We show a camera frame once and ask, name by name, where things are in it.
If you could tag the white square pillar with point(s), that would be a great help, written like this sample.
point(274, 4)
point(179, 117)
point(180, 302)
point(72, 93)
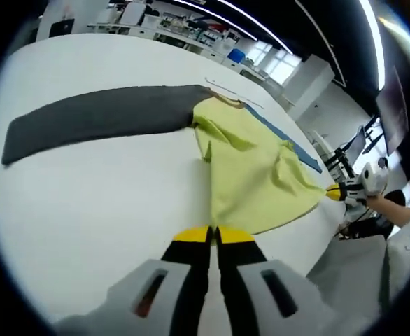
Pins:
point(313, 87)
point(68, 12)

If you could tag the white shelving with clutter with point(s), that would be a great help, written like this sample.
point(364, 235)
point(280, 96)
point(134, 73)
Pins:
point(184, 31)

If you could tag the yellow blue grey garment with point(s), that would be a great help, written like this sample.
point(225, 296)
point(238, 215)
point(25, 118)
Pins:
point(247, 175)

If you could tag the blue box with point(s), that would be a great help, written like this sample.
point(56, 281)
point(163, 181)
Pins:
point(235, 56)

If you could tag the black cabinet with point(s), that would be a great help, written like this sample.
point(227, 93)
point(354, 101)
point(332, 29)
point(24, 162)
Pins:
point(61, 28)

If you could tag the white side desk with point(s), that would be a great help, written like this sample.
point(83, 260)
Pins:
point(322, 145)

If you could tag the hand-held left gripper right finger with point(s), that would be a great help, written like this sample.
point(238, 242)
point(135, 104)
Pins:
point(240, 280)

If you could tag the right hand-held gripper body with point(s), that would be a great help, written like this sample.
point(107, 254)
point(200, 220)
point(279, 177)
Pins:
point(373, 178)

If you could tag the bright window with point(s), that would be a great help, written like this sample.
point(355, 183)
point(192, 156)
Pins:
point(278, 61)

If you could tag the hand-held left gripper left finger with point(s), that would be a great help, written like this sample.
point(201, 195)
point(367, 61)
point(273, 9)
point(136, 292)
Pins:
point(187, 280)

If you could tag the dark wall screen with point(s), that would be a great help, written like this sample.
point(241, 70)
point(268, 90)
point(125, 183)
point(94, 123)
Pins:
point(395, 112)

